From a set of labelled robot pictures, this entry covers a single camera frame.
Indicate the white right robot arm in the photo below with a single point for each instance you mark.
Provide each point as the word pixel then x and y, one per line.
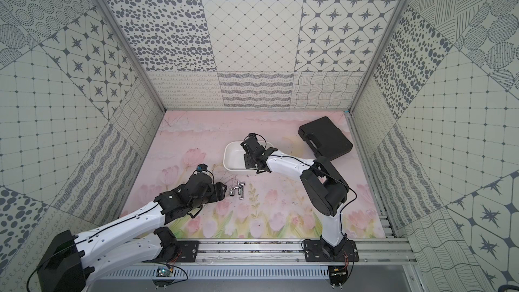
pixel 327 190

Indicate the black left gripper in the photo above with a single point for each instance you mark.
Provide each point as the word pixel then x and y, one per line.
pixel 219 190

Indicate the long chrome socket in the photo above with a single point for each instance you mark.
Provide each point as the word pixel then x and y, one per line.
pixel 241 183

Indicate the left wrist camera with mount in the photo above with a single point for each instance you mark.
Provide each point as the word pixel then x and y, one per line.
pixel 202 168

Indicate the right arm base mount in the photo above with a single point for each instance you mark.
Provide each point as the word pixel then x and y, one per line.
pixel 321 251

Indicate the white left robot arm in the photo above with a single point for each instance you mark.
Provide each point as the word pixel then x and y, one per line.
pixel 72 262

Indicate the aluminium mounting rail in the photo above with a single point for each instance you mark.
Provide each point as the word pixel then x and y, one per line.
pixel 219 252

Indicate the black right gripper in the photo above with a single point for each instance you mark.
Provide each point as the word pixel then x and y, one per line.
pixel 248 165

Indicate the white slotted cable duct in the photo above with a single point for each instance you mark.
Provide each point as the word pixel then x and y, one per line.
pixel 243 272

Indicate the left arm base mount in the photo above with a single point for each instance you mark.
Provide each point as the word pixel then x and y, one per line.
pixel 172 250

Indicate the black plastic tool case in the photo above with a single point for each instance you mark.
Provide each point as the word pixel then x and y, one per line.
pixel 325 139

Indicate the white plastic storage box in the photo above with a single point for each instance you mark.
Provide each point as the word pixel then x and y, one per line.
pixel 234 161

